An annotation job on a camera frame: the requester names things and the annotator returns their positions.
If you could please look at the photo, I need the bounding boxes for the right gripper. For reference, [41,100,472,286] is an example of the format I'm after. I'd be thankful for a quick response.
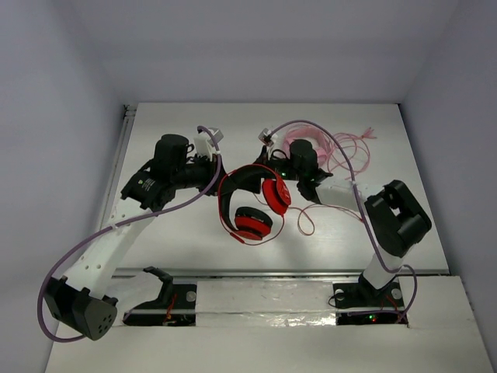
[237,146,303,195]

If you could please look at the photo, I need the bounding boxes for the red black headphones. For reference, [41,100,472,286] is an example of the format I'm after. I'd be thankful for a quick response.
[217,164,291,246]

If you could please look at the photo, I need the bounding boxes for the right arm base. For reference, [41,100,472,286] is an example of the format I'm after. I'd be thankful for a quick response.
[328,282,408,326]

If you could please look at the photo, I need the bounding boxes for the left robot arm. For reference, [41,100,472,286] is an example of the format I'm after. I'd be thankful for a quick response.
[36,126,224,343]

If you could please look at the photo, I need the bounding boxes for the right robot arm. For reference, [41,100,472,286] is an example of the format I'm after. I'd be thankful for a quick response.
[255,139,432,305]

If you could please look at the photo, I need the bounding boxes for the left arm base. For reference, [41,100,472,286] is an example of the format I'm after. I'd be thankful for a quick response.
[123,267,197,326]

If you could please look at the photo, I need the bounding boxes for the pink headphones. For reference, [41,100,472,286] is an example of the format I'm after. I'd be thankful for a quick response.
[282,124,332,166]

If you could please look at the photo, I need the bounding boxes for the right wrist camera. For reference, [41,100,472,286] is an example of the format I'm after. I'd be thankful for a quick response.
[258,128,278,148]

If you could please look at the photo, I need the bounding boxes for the pink headphone cable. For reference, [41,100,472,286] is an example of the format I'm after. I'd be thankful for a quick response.
[321,127,377,183]

